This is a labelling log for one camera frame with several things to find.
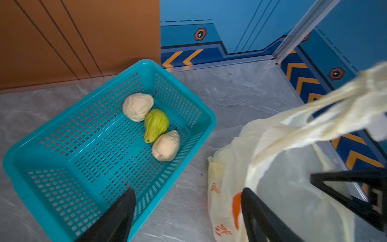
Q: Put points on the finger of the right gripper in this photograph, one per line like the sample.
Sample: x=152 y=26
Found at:
x=372 y=207

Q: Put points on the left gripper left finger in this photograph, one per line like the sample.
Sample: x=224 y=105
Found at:
x=115 y=224

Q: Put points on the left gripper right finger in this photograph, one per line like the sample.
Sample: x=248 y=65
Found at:
x=262 y=224

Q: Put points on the cream plastic bag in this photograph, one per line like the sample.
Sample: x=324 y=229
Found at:
x=275 y=158

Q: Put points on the teal plastic basket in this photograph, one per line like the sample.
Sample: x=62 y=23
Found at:
x=72 y=169

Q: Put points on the beige pear front right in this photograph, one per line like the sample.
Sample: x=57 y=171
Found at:
x=166 y=147

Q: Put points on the green pear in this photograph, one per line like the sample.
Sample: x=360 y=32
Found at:
x=156 y=123

